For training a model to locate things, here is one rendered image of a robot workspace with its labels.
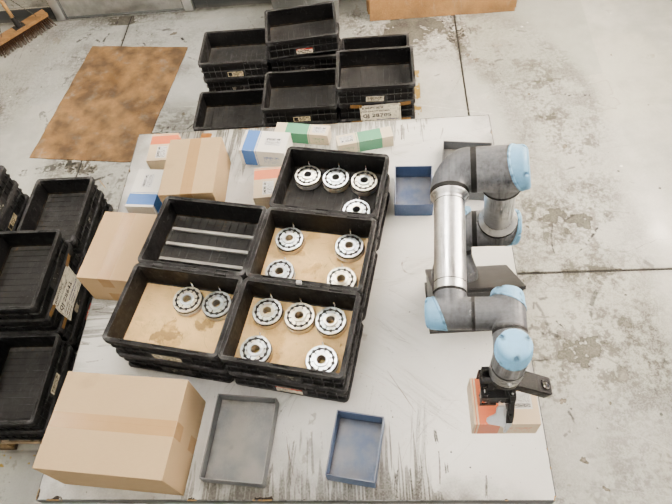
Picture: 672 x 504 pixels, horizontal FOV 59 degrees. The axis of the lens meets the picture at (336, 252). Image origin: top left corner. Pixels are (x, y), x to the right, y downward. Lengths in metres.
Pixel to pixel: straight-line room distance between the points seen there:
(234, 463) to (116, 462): 0.36
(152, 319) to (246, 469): 0.60
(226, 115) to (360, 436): 2.17
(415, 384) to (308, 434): 0.39
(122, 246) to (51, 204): 1.06
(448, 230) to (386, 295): 0.79
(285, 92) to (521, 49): 1.66
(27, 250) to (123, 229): 0.77
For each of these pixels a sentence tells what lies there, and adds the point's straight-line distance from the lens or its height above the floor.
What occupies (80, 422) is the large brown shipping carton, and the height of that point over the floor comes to 0.90.
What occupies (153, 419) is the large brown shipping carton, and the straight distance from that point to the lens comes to 1.92.
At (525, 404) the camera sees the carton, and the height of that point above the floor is 1.12.
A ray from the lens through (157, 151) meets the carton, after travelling 2.72.
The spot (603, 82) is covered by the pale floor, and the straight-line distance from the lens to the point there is 4.12.
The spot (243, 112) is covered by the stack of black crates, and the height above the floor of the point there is 0.27.
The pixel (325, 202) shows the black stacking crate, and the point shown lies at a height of 0.83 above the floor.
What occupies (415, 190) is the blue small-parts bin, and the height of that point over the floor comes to 0.70.
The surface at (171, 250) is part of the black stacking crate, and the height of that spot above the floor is 0.83.
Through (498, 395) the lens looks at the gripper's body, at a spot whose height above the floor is 1.24.
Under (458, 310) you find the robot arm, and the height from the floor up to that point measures 1.42.
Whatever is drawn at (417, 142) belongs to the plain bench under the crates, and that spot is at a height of 0.70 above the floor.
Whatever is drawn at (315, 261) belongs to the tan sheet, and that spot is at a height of 0.83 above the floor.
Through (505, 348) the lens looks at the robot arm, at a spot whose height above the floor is 1.45.
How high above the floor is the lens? 2.59
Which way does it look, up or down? 56 degrees down
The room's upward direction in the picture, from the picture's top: 10 degrees counter-clockwise
